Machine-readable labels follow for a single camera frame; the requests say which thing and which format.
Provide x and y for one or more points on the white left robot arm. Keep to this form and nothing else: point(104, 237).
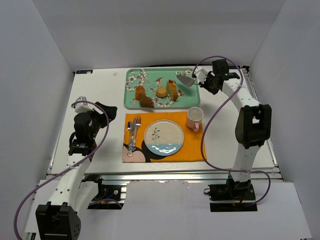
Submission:
point(59, 219)

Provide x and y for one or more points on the metal cake server wooden handle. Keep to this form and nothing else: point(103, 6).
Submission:
point(186, 80)

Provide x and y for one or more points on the orange cartoon placemat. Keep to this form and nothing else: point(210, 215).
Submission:
point(191, 151)

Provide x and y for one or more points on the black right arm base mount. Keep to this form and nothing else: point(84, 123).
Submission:
point(221, 200)

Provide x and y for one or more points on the sliced bread loaf piece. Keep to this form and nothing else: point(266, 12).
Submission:
point(172, 89)

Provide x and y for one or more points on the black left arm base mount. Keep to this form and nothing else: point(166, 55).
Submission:
point(110, 196)

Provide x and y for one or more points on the pink ceramic mug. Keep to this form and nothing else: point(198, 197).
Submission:
point(194, 118)

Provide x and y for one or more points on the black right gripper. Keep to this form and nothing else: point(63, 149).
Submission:
point(207, 81)

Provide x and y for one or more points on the golden croissant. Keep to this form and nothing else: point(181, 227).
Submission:
point(139, 90)

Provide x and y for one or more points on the left blue table label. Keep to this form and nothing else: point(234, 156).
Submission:
point(84, 71)

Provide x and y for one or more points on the round yellow muffin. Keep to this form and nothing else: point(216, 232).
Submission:
point(161, 92)

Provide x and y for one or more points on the green floral serving tray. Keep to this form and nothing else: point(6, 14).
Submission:
point(151, 79)

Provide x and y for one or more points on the blue white ceramic plate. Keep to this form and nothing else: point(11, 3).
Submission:
point(164, 137)

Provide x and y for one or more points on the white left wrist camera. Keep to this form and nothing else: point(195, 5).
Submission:
point(82, 106)

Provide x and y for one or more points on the silver spoon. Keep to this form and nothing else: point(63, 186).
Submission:
point(130, 129)

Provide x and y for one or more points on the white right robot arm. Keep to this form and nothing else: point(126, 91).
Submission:
point(253, 125)

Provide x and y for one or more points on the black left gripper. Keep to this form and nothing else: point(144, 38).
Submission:
point(100, 115)

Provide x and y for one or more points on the silver fork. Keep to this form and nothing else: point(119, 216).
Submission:
point(137, 124)

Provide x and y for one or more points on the dark brown chocolate pastry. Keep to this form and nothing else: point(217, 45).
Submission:
point(145, 101)

